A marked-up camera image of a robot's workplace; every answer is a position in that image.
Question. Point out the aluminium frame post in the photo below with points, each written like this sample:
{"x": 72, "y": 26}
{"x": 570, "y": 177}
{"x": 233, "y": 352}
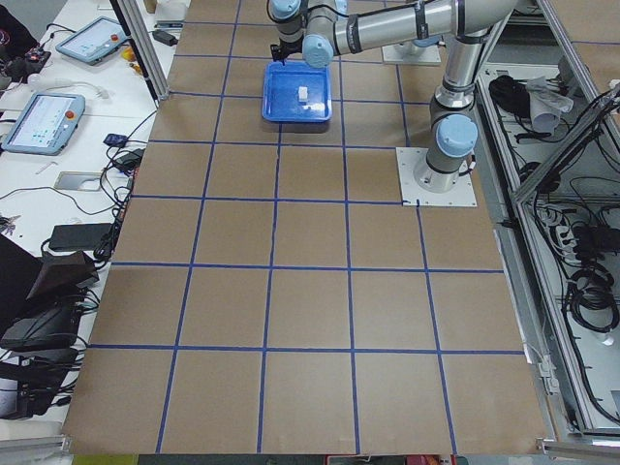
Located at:
{"x": 130, "y": 18}

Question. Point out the near teach pendant tablet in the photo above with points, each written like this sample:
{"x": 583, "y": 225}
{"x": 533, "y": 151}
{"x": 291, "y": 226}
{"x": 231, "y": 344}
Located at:
{"x": 46, "y": 124}

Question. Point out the far teach pendant tablet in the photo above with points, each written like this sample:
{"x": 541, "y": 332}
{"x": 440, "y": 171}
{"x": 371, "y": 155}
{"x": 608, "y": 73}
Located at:
{"x": 94, "y": 41}

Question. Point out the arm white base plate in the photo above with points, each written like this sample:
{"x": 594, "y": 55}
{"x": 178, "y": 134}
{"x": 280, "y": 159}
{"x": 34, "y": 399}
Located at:
{"x": 430, "y": 58}
{"x": 422, "y": 186}

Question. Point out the blue plastic tray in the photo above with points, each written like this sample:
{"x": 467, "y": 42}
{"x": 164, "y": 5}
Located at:
{"x": 280, "y": 102}

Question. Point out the black power adapter brick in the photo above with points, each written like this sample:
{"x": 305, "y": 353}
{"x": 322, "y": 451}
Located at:
{"x": 75, "y": 237}

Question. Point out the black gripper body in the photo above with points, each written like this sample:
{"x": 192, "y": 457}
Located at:
{"x": 289, "y": 49}

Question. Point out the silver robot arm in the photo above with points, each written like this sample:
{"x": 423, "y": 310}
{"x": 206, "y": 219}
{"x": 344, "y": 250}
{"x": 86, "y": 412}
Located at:
{"x": 320, "y": 31}
{"x": 417, "y": 47}

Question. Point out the teach pendant tablet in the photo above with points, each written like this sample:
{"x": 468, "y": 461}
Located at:
{"x": 94, "y": 41}
{"x": 46, "y": 124}

